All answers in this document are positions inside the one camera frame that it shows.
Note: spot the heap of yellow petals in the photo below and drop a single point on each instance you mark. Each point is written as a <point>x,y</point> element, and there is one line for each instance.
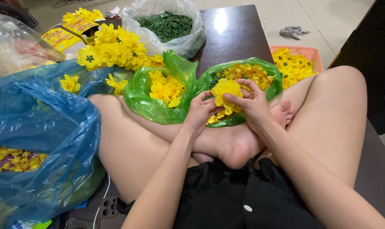
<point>165,89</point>

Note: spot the person's right hand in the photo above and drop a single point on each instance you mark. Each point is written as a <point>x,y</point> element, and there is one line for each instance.
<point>257,108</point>

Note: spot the crumpled clear plastic bag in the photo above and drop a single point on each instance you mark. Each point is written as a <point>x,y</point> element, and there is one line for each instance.
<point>17,47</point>

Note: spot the yellow artificial flower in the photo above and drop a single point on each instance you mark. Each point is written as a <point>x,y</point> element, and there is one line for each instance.
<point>226,90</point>
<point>70,83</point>
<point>117,85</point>

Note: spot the dark wooden cabinet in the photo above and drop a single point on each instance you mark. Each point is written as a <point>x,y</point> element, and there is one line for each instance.
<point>370,57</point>

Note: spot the person's left hand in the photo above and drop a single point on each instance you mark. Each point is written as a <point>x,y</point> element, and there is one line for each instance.
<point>197,113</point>

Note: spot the grey cloth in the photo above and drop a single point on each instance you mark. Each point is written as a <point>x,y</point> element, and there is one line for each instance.
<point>292,31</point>

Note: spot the black bag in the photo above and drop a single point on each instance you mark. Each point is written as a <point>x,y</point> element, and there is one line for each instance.
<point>11,12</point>

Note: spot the yellow cardboard box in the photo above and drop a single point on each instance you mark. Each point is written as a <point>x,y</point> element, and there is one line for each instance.
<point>60,38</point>

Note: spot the person's right leg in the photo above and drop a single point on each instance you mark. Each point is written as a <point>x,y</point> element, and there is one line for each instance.
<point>329,121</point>

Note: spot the white crumpled cloth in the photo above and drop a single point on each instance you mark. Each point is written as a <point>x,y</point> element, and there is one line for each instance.
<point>112,12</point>

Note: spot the clear bag of green pieces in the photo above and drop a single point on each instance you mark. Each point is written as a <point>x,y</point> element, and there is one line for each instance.
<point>167,27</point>

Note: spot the person's left leg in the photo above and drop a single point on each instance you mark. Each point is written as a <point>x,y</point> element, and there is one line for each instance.
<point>132,143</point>

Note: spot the colourful printed packet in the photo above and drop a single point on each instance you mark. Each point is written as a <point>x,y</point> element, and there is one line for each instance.
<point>30,224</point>

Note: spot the blue plastic bag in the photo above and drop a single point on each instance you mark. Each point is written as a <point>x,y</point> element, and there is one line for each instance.
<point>52,127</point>

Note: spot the person's leg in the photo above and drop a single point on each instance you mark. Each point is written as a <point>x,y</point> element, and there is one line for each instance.
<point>329,121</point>
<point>132,143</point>

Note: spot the orange plastic basket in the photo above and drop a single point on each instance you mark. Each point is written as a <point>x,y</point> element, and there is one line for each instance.
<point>311,52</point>

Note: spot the black shorts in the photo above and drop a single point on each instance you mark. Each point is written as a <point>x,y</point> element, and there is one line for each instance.
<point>218,197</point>

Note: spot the heap of assembled yellow flowers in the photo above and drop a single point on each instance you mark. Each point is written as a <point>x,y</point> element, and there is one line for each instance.
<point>116,51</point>

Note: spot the green plastic bag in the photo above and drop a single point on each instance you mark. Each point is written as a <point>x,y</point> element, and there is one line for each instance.
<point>268,74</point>
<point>141,101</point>

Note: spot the heap of yellow stamen pieces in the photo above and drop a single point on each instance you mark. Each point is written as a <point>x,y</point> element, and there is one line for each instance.
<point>253,73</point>
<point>14,159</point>

